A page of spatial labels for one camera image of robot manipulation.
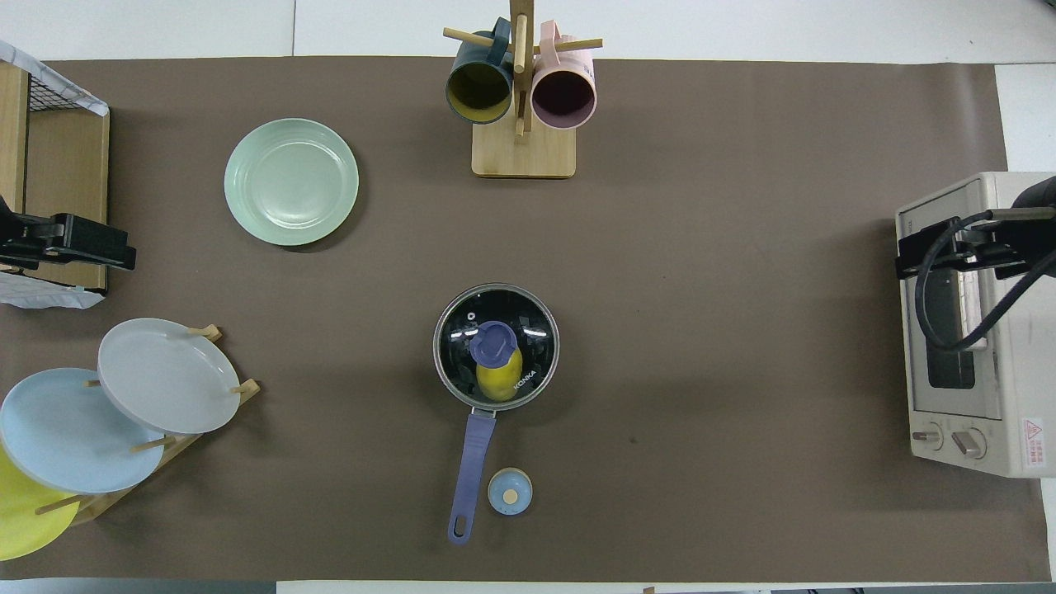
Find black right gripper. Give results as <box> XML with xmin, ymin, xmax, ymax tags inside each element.
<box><xmin>895</xmin><ymin>206</ymin><xmax>1056</xmax><ymax>281</ymax></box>

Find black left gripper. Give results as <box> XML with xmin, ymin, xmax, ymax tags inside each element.
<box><xmin>0</xmin><ymin>195</ymin><xmax>138</xmax><ymax>272</ymax></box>

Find yellow potato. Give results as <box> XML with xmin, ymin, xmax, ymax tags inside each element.
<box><xmin>476</xmin><ymin>346</ymin><xmax>525</xmax><ymax>403</ymax></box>

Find grey plate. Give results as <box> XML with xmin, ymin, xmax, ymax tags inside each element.
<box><xmin>97</xmin><ymin>318</ymin><xmax>242</xmax><ymax>436</ymax></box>

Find light blue plate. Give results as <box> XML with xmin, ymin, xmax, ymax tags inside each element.
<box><xmin>0</xmin><ymin>368</ymin><xmax>166</xmax><ymax>494</ymax></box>

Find mint green plate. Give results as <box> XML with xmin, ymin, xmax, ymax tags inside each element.
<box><xmin>224</xmin><ymin>118</ymin><xmax>360</xmax><ymax>247</ymax></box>

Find wooden plate rack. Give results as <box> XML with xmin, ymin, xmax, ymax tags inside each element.
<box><xmin>35</xmin><ymin>324</ymin><xmax>262</xmax><ymax>527</ymax></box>

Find yellow plate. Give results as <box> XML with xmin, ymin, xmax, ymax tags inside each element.
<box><xmin>0</xmin><ymin>445</ymin><xmax>81</xmax><ymax>562</ymax></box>

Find white crumpled sheet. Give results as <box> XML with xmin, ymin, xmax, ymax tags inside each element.
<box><xmin>0</xmin><ymin>271</ymin><xmax>106</xmax><ymax>310</ymax></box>

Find wooden shelf boards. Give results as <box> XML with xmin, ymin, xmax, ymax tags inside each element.
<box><xmin>0</xmin><ymin>62</ymin><xmax>111</xmax><ymax>294</ymax></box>

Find beige toaster oven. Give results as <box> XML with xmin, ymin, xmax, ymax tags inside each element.
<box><xmin>895</xmin><ymin>172</ymin><xmax>1056</xmax><ymax>479</ymax></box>

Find white checked cloth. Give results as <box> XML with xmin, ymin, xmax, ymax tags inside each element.
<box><xmin>0</xmin><ymin>40</ymin><xmax>110</xmax><ymax>117</ymax></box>

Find brown paper table mat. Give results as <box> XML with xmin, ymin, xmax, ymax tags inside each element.
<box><xmin>0</xmin><ymin>56</ymin><xmax>1049</xmax><ymax>582</ymax></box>

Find pink mug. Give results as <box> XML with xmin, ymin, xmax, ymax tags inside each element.
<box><xmin>530</xmin><ymin>21</ymin><xmax>597</xmax><ymax>130</ymax></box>

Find wooden mug tree stand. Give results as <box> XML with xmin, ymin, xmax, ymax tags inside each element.
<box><xmin>443</xmin><ymin>0</ymin><xmax>603</xmax><ymax>179</ymax></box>

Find dark teal mug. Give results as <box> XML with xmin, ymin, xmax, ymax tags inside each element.
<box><xmin>445</xmin><ymin>18</ymin><xmax>515</xmax><ymax>125</ymax></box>

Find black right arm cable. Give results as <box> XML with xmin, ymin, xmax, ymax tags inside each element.
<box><xmin>914</xmin><ymin>210</ymin><xmax>1056</xmax><ymax>353</ymax></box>

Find black wire basket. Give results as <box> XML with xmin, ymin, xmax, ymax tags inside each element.
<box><xmin>27</xmin><ymin>70</ymin><xmax>92</xmax><ymax>113</ymax></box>

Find black pot purple handle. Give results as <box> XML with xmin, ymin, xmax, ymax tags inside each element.
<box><xmin>432</xmin><ymin>283</ymin><xmax>560</xmax><ymax>545</ymax></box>

